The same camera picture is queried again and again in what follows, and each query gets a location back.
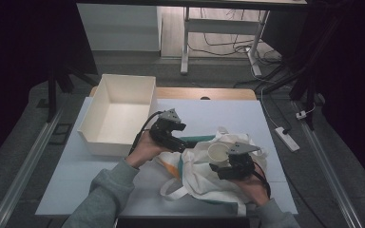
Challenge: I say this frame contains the left hand-held gripper black cable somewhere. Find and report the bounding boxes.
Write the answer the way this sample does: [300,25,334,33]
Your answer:
[127,110,164,156]

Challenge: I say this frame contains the aluminium floor rail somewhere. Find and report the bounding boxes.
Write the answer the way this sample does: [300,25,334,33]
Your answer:
[293,100,365,228]
[0,108,65,228]

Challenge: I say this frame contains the black stand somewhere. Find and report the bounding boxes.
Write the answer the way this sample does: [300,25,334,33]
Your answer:
[45,61,100,124]

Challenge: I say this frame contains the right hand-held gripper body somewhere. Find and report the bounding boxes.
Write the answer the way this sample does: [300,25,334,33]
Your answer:
[225,142,261,181]

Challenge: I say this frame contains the white plastic bin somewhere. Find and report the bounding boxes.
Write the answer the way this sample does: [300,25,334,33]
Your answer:
[76,73,158,158]

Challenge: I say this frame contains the metal stand frame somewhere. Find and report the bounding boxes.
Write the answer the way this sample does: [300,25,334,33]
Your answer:
[188,8,298,96]

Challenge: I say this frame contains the desk with white frame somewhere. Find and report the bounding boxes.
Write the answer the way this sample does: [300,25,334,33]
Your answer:
[75,0,308,77]

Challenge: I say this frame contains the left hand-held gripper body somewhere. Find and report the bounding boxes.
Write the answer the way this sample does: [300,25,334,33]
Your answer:
[148,108,183,147]

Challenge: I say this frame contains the white cabinet panel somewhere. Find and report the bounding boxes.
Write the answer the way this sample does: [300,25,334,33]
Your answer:
[76,3,163,52]

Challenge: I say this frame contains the person's right hand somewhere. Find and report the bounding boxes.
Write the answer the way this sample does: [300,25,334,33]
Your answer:
[234,170,272,207]

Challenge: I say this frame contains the right hand-held gripper black cable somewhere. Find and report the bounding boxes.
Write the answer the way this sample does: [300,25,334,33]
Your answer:
[252,161,272,200]

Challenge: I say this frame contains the white power strip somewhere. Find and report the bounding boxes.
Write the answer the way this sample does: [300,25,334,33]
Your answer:
[274,125,301,153]

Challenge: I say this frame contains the hand-held gripper black cable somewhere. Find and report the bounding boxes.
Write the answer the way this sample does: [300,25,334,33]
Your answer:
[127,110,164,156]
[252,161,272,200]

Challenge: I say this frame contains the person's left hand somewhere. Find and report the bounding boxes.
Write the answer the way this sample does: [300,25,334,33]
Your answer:
[125,129,172,169]

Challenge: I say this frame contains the white cup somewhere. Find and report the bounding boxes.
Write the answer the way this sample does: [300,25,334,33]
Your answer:
[206,142,233,168]

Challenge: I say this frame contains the white tote bag coloured shapes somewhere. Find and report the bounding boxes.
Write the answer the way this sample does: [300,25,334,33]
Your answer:
[154,126,269,217]

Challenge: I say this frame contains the wooden table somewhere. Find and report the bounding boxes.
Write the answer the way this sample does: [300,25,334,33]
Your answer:
[89,85,258,102]

